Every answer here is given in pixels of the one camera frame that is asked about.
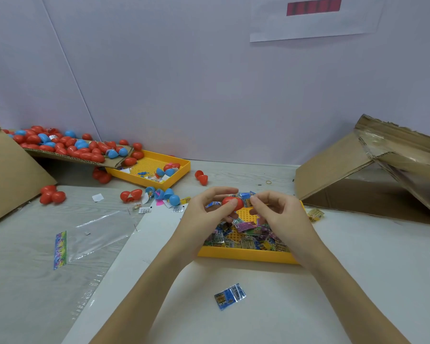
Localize person's left hand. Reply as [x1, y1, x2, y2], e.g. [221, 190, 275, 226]
[165, 186, 243, 266]

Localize person's right hand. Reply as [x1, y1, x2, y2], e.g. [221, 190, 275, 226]
[248, 190, 326, 268]

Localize yellow label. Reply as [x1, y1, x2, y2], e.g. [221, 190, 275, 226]
[307, 207, 325, 224]

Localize single red plastic egg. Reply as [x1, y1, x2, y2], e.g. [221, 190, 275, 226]
[221, 196, 245, 212]

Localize blue packet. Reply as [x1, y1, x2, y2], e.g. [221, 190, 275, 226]
[214, 283, 247, 311]

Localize pile of plastic eggs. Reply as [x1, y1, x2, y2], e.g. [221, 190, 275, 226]
[3, 125, 209, 208]

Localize person's left forearm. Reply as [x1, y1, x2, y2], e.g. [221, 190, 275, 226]
[92, 250, 194, 344]

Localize person's right forearm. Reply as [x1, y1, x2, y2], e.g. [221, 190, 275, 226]
[301, 248, 411, 344]

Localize yellow plastic tray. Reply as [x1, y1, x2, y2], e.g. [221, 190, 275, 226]
[197, 198, 305, 265]

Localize yellow tray under eggs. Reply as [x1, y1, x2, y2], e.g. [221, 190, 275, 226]
[106, 150, 192, 190]

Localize torn flattened cardboard box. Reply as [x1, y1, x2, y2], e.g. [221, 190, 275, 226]
[294, 114, 430, 226]

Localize clear bag with coloured label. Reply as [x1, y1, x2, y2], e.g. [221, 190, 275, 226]
[53, 209, 139, 271]

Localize brown cardboard sheet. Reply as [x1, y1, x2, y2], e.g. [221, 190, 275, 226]
[25, 145, 133, 170]

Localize tall brown cardboard box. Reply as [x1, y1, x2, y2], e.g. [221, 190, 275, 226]
[0, 109, 57, 228]

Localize white paper sign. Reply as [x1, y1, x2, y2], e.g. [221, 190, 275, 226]
[249, 0, 387, 43]

